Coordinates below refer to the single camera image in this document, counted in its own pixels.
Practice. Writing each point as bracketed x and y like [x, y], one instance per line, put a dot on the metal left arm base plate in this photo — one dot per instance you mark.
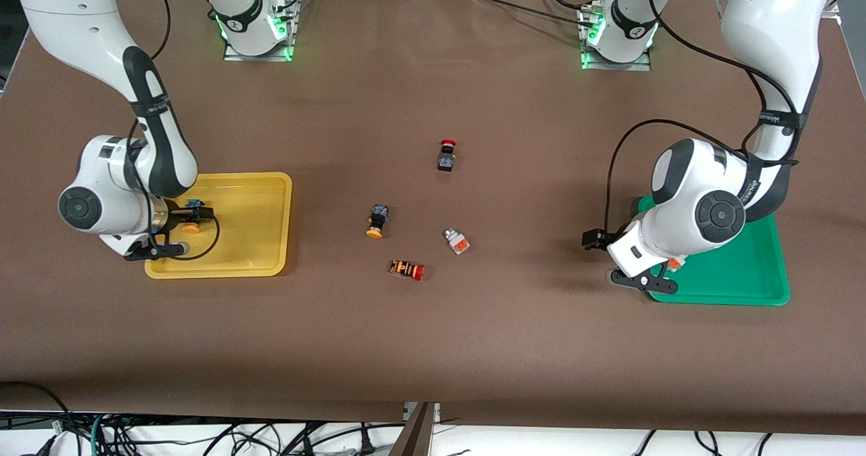
[643, 67]

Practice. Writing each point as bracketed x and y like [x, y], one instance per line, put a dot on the metal corner bracket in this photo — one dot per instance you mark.
[832, 11]

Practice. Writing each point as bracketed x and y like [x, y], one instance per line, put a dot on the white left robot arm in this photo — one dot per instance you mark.
[771, 23]

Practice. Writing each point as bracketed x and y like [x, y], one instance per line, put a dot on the brown table mat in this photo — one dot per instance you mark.
[433, 348]

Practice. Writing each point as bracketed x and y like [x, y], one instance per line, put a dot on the yellow push button black body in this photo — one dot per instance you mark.
[193, 228]
[379, 216]

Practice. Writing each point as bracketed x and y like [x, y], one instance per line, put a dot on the red push button black body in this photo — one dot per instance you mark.
[446, 162]

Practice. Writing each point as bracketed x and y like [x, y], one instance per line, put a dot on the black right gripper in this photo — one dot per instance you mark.
[180, 215]

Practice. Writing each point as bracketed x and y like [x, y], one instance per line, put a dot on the green plastic tray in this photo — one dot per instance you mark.
[744, 273]

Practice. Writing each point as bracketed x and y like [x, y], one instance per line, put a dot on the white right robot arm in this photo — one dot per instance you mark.
[67, 9]

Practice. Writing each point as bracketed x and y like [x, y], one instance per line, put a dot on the yellow plastic tray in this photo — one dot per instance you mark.
[257, 239]

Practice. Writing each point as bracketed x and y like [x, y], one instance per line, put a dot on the aluminium frame post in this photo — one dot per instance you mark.
[416, 436]

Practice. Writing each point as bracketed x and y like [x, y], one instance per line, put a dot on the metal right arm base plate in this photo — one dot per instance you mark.
[230, 55]

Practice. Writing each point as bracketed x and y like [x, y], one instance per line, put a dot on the red push button striped body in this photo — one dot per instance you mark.
[406, 268]

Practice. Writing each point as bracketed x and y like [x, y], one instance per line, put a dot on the green push button white-orange body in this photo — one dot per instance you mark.
[457, 241]
[676, 263]

